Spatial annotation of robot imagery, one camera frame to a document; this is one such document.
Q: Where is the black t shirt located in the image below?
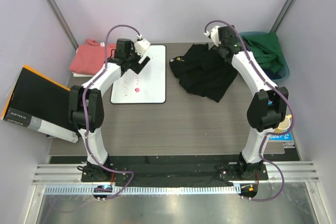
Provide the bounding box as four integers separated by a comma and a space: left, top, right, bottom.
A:
169, 44, 237, 103

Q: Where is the green t shirt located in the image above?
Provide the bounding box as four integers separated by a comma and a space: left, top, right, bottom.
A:
242, 33, 285, 74

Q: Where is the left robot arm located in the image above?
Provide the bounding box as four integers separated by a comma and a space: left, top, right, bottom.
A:
68, 37, 151, 182

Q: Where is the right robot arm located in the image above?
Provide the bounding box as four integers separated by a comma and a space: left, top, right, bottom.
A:
210, 26, 289, 180

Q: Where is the white whiteboard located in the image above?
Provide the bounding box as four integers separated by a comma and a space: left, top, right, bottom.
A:
110, 45, 167, 104

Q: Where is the folded pink t shirt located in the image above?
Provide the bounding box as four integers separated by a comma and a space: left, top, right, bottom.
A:
69, 39, 106, 75

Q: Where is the navy blue t shirt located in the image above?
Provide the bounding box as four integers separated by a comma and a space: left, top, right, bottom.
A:
264, 69, 281, 82

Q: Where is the folded white t shirt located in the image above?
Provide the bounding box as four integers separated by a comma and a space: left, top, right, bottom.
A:
72, 72, 92, 78

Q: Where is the blue plastic basket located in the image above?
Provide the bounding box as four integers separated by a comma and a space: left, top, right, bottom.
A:
240, 31, 289, 82

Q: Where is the yellow cup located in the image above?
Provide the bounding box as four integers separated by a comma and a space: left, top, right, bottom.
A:
274, 115, 292, 133

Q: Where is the black clip file folder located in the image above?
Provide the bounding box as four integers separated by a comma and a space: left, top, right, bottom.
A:
1, 65, 80, 143

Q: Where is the blue book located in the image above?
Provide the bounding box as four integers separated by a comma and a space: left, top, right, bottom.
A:
268, 129, 293, 142

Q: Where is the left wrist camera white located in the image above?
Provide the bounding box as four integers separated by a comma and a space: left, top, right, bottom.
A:
134, 35, 151, 57

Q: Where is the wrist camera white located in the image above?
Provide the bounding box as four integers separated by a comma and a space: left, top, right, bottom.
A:
204, 26, 221, 46
134, 35, 151, 57

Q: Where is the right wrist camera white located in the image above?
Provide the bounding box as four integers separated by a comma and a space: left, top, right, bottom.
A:
204, 26, 221, 46

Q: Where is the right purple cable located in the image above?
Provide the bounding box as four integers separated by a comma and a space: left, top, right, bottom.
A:
204, 20, 296, 203

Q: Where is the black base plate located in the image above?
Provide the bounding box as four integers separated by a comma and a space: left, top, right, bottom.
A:
82, 155, 268, 183

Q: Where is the left aluminium frame post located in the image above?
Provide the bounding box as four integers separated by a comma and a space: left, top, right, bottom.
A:
46, 0, 79, 50

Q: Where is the aluminium rail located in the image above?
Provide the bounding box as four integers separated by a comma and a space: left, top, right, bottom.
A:
33, 161, 319, 187

